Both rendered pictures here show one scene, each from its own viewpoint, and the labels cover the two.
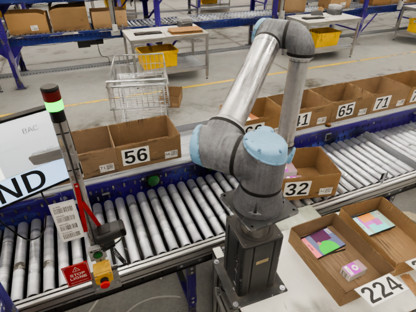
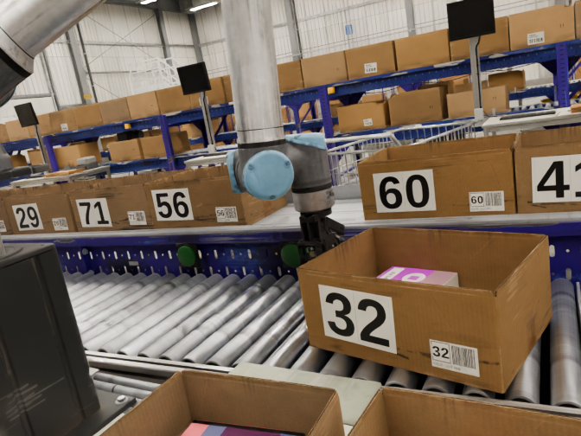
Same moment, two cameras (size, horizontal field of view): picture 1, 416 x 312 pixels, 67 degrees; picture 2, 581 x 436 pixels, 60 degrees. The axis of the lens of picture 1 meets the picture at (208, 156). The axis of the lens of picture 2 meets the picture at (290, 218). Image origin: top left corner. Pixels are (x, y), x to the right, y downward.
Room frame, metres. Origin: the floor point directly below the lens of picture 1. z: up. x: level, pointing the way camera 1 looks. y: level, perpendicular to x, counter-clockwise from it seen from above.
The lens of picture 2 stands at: (0.78, -1.14, 1.24)
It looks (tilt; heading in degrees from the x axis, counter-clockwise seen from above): 13 degrees down; 52
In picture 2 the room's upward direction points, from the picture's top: 10 degrees counter-clockwise
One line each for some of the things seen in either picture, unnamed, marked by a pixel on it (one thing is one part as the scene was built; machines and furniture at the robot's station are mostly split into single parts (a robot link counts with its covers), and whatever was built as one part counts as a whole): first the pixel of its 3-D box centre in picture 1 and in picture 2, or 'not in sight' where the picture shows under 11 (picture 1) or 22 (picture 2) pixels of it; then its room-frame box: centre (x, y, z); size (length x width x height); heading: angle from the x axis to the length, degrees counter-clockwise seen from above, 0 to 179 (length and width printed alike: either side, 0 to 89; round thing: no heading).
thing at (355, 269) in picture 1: (353, 270); not in sight; (0.88, -0.67, 0.78); 0.10 x 0.06 x 0.05; 116
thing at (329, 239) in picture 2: not in sight; (318, 235); (1.50, -0.32, 0.94); 0.09 x 0.08 x 0.12; 23
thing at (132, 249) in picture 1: (127, 228); (89, 308); (1.18, 0.44, 0.72); 0.52 x 0.05 x 0.05; 23
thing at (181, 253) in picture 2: (153, 181); (186, 256); (1.49, 0.33, 0.81); 0.07 x 0.01 x 0.07; 113
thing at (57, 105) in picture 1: (52, 99); not in sight; (0.88, 0.47, 1.62); 0.05 x 0.05 x 0.06
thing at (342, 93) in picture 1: (338, 101); not in sight; (2.31, -1.04, 0.96); 0.39 x 0.29 x 0.17; 113
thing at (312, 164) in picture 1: (297, 173); (424, 291); (1.54, -0.56, 0.83); 0.39 x 0.29 x 0.17; 99
